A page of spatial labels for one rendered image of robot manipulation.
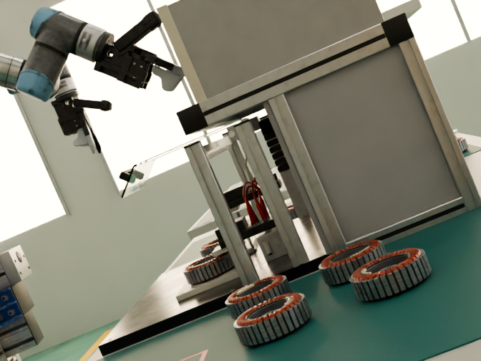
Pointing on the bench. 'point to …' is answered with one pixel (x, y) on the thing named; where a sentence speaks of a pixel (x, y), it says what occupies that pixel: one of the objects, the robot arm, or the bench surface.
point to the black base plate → (156, 291)
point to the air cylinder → (272, 244)
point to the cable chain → (274, 145)
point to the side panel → (376, 149)
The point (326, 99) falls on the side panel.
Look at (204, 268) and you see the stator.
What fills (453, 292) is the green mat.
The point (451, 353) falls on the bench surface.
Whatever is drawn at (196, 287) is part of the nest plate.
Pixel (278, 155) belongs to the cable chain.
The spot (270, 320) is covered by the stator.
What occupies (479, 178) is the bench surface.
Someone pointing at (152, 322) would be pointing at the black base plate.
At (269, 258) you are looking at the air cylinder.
